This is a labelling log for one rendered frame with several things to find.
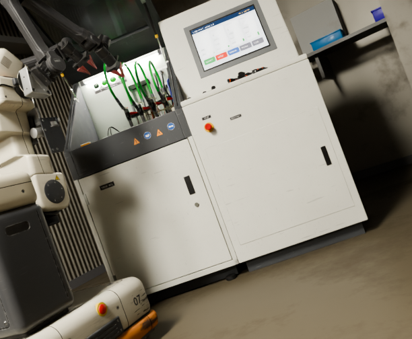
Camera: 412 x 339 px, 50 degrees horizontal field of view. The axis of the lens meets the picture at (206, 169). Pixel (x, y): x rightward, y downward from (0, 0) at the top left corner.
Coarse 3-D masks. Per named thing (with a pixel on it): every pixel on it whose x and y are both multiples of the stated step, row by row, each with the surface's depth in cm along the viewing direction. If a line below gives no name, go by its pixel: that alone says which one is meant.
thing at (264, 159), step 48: (240, 0) 262; (288, 48) 250; (192, 96) 256; (240, 96) 230; (288, 96) 227; (240, 144) 230; (288, 144) 227; (336, 144) 225; (240, 192) 231; (288, 192) 228; (336, 192) 225; (240, 240) 232; (288, 240) 229; (336, 240) 230
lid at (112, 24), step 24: (48, 0) 244; (72, 0) 248; (96, 0) 251; (120, 0) 255; (144, 0) 254; (48, 24) 257; (96, 24) 265; (120, 24) 269; (144, 24) 273; (120, 48) 282; (144, 48) 287; (72, 72) 289; (96, 72) 294
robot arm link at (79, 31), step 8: (24, 0) 195; (32, 0) 196; (40, 0) 200; (32, 8) 198; (40, 8) 199; (48, 8) 202; (48, 16) 202; (56, 16) 203; (64, 16) 208; (56, 24) 206; (64, 24) 206; (72, 24) 209; (72, 32) 209; (80, 32) 211; (88, 32) 215; (80, 40) 213; (88, 40) 213; (88, 48) 218
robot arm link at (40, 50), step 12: (0, 0) 188; (12, 0) 186; (12, 12) 187; (24, 12) 189; (24, 24) 187; (24, 36) 189; (36, 36) 189; (36, 48) 188; (48, 48) 191; (36, 60) 190; (48, 60) 186; (60, 60) 190; (60, 72) 189
